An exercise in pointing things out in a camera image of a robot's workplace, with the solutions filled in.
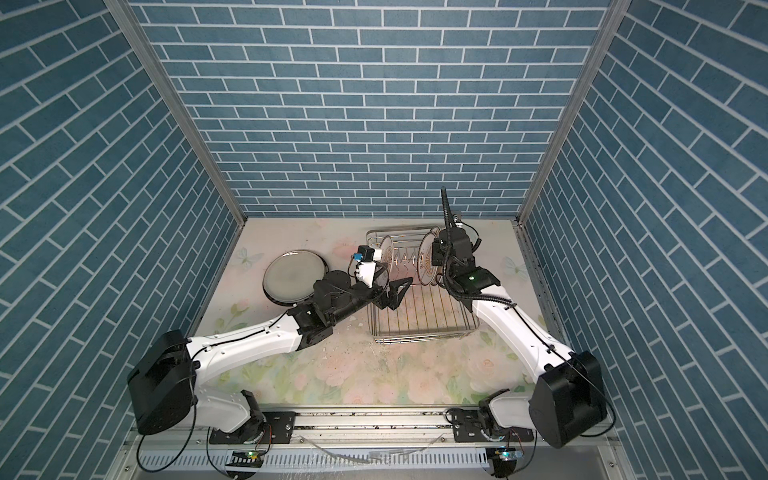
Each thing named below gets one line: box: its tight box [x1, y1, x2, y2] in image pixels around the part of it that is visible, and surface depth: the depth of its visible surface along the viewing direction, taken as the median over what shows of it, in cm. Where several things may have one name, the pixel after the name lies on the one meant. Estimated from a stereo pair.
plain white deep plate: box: [262, 249, 329, 306], surface depth 101 cm
